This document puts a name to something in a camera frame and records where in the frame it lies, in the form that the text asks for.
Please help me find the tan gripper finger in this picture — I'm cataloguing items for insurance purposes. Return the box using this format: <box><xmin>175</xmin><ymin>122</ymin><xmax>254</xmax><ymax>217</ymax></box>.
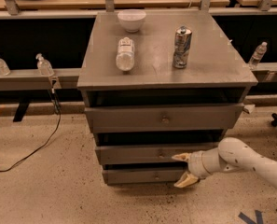
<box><xmin>174</xmin><ymin>171</ymin><xmax>199</xmax><ymax>189</ymax></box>
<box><xmin>172</xmin><ymin>153</ymin><xmax>191</xmax><ymax>162</ymax></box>

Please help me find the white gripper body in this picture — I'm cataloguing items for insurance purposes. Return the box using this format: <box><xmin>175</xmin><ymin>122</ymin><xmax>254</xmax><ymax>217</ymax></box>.
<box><xmin>188</xmin><ymin>148</ymin><xmax>222</xmax><ymax>179</ymax></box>

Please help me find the grey drawer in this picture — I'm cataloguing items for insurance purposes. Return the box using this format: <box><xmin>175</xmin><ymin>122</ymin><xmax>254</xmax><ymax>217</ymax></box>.
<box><xmin>103</xmin><ymin>167</ymin><xmax>184</xmax><ymax>185</ymax></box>
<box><xmin>95</xmin><ymin>142</ymin><xmax>217</xmax><ymax>165</ymax></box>
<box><xmin>85</xmin><ymin>104</ymin><xmax>243</xmax><ymax>133</ymax></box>

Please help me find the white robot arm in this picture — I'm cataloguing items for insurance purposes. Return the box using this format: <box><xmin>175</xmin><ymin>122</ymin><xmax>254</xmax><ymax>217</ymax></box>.
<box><xmin>172</xmin><ymin>137</ymin><xmax>277</xmax><ymax>189</ymax></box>

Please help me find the grey bottom drawer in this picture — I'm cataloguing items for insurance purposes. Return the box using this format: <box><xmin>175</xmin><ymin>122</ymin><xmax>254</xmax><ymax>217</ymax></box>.
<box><xmin>103</xmin><ymin>167</ymin><xmax>184</xmax><ymax>185</ymax></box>

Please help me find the grey drawer cabinet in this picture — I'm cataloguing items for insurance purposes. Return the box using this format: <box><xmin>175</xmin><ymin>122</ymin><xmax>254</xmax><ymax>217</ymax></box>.
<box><xmin>76</xmin><ymin>10</ymin><xmax>258</xmax><ymax>186</ymax></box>

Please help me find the grey top drawer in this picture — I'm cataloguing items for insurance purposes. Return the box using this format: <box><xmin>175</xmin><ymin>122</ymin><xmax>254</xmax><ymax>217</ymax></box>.
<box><xmin>85</xmin><ymin>104</ymin><xmax>243</xmax><ymax>133</ymax></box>

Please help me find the clear plastic water bottle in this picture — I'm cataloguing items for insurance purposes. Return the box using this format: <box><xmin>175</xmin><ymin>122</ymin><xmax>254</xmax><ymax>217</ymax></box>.
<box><xmin>116</xmin><ymin>37</ymin><xmax>135</xmax><ymax>72</ymax></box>

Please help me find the silver energy drink can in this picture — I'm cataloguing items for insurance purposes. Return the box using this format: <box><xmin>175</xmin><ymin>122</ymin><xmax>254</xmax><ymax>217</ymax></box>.
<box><xmin>173</xmin><ymin>26</ymin><xmax>192</xmax><ymax>69</ymax></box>

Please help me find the small upright water bottle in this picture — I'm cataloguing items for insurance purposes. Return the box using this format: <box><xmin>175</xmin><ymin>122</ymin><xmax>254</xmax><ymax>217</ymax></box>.
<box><xmin>248</xmin><ymin>42</ymin><xmax>268</xmax><ymax>69</ymax></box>

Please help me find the white bowl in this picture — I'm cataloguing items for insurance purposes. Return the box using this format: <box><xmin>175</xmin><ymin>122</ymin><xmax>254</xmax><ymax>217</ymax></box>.
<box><xmin>118</xmin><ymin>9</ymin><xmax>146</xmax><ymax>33</ymax></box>

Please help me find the black power cable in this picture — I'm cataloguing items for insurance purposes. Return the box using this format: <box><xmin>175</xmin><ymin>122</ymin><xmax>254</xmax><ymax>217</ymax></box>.
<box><xmin>0</xmin><ymin>87</ymin><xmax>62</xmax><ymax>175</ymax></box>

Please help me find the grey metal rail shelf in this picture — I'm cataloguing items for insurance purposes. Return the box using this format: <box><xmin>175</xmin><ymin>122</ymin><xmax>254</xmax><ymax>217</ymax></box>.
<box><xmin>0</xmin><ymin>68</ymin><xmax>80</xmax><ymax>91</ymax></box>

